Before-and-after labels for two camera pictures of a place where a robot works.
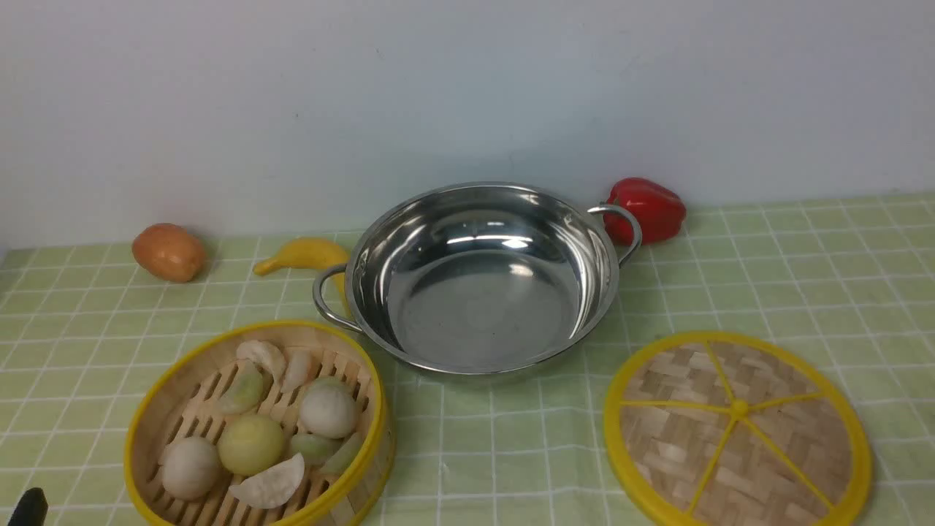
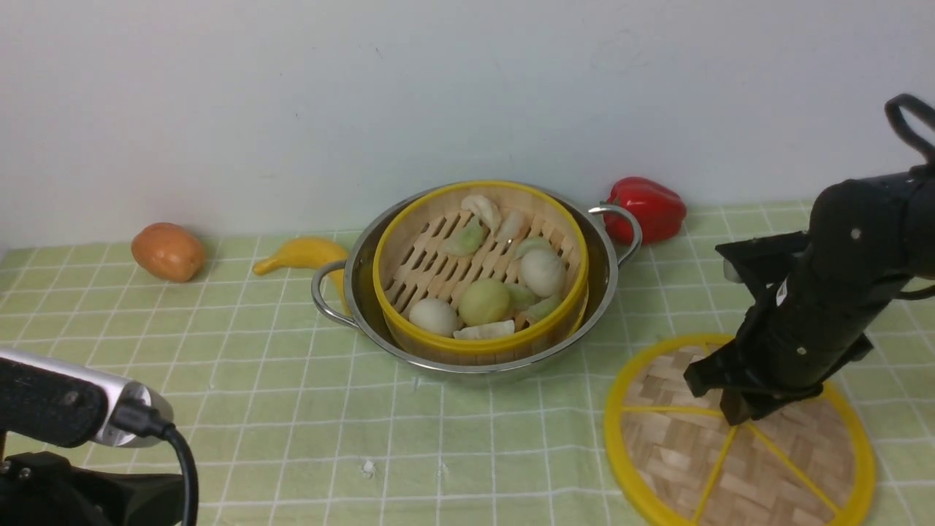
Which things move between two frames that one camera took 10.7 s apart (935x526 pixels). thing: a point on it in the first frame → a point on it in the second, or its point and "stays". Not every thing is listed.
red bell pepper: (660, 212) stays
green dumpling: (341, 461) → (541, 310)
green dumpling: (314, 449) → (520, 296)
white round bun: (191, 468) → (435, 315)
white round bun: (329, 411) → (542, 272)
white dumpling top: (264, 353) → (486, 211)
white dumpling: (297, 365) → (510, 225)
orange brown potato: (169, 252) stays
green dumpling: (245, 389) → (465, 240)
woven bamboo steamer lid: (734, 429) stays
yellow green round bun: (250, 444) → (484, 300)
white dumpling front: (273, 487) → (485, 331)
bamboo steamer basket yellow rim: (261, 424) → (480, 272)
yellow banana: (310, 253) stays
